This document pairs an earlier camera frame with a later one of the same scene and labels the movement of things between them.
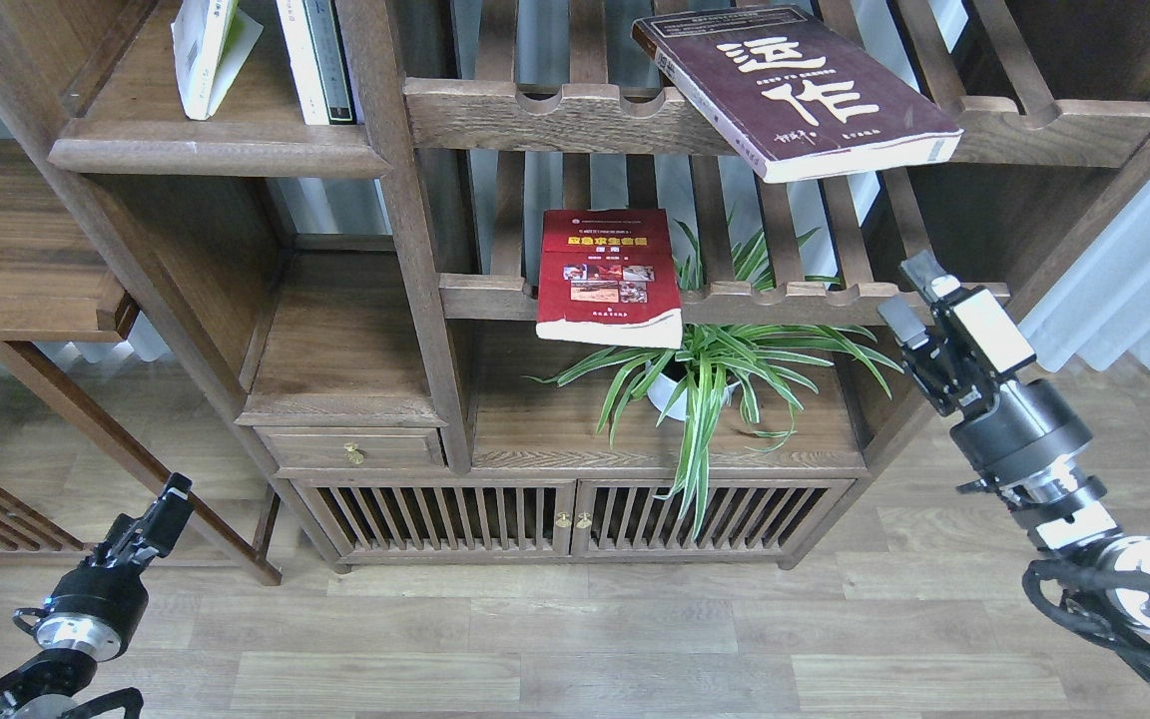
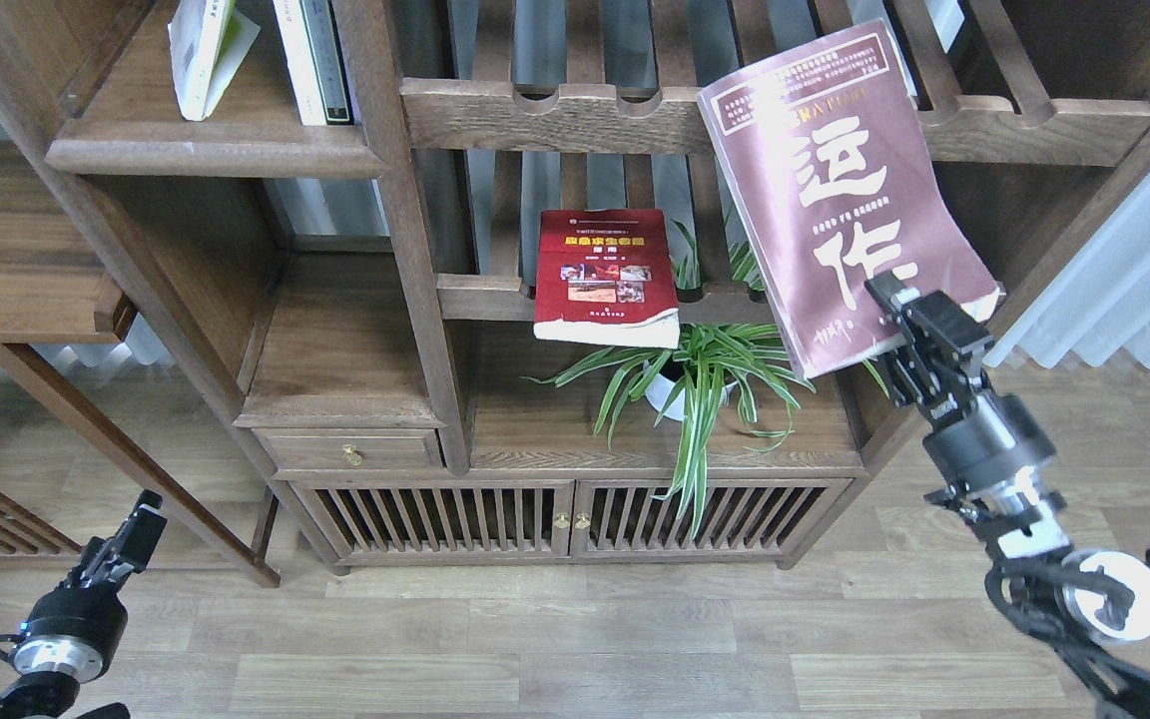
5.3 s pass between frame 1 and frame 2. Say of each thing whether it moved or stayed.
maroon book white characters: moved
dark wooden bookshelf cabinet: stayed
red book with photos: stayed
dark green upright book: stayed
